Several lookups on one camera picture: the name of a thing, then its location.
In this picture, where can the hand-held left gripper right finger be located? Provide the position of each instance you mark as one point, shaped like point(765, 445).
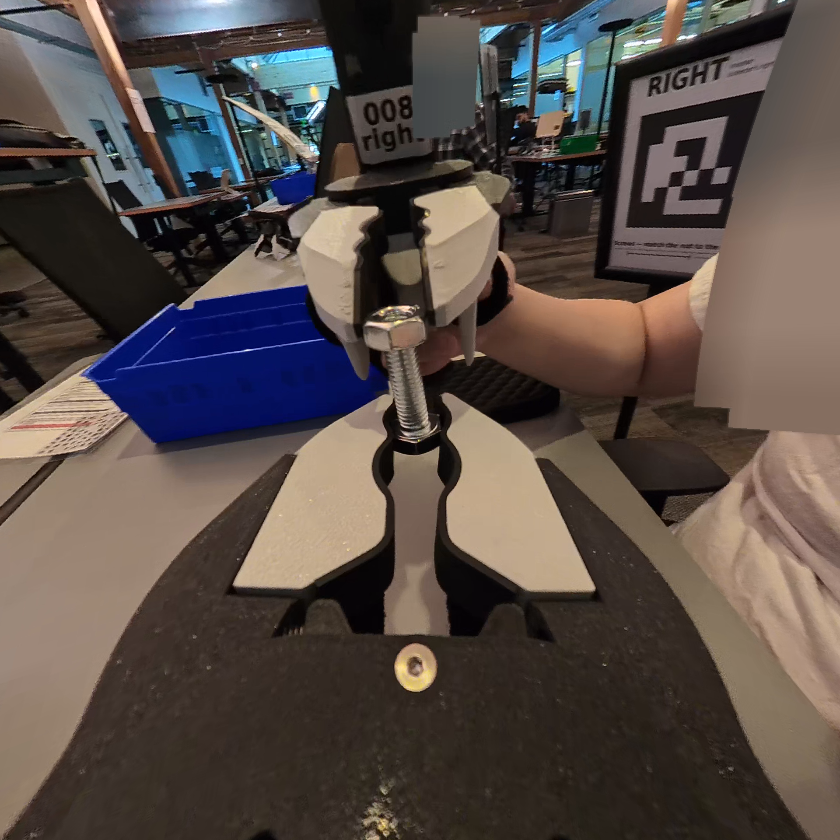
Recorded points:
point(518, 525)

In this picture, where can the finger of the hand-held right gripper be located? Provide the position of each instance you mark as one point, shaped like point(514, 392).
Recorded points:
point(459, 249)
point(331, 262)

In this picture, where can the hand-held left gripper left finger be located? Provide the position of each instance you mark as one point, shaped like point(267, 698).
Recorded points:
point(308, 525)

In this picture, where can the large steel nut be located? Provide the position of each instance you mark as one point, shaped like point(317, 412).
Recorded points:
point(415, 448)

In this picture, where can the large steel bolt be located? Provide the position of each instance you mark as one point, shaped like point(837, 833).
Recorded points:
point(407, 387)

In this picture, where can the person's right hand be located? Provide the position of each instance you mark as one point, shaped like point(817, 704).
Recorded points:
point(439, 351)

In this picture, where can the blue storage box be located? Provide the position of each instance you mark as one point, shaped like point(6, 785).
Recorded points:
point(292, 189)

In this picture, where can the black board wooden back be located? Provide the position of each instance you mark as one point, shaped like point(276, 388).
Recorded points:
point(328, 151)

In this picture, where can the white curved panel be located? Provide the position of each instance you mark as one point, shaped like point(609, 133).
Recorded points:
point(275, 124)

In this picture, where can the grey metal bin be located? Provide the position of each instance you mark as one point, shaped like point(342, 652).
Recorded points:
point(571, 213)

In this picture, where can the blue plastic bin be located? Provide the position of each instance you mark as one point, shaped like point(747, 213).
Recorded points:
point(229, 400)

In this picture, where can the green storage box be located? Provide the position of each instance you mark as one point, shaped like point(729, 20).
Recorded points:
point(581, 145)

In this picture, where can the wooden top table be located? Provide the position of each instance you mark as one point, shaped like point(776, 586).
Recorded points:
point(170, 203)
point(39, 152)

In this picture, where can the black white marker poster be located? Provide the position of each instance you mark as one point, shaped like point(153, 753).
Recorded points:
point(656, 237)

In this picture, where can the black panel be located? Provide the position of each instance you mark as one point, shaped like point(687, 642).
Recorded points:
point(85, 249)

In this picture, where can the laminated printed instruction sheet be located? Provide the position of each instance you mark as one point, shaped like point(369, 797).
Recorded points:
point(59, 420)

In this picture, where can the wooden post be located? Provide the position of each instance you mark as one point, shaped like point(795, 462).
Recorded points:
point(124, 85)

